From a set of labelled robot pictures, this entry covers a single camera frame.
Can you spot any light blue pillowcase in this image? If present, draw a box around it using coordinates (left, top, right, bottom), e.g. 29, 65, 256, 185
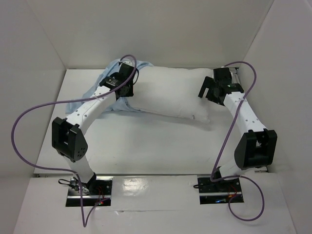
65, 58, 155, 115

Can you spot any white pillow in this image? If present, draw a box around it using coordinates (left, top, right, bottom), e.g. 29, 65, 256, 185
127, 66, 213, 123

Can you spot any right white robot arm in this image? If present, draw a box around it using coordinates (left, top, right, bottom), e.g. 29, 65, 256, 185
198, 67, 277, 191

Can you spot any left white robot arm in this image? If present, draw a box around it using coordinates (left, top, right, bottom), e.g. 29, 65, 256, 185
52, 63, 137, 195

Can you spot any aluminium rail frame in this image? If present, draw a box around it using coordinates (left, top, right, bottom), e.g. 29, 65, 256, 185
229, 67, 241, 84

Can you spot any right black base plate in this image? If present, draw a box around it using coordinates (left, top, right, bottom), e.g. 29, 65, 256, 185
193, 177, 244, 205

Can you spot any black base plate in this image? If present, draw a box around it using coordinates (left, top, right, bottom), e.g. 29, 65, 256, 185
58, 176, 113, 207
193, 177, 244, 205

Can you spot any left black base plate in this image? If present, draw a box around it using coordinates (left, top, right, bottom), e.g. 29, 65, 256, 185
58, 176, 113, 207

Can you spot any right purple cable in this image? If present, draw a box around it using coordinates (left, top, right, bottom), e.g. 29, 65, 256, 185
211, 61, 266, 221

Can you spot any purple cable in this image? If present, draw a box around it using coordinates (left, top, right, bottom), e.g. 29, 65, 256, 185
211, 61, 266, 221
11, 54, 137, 227

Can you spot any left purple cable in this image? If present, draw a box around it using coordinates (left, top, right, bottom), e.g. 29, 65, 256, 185
11, 54, 137, 227

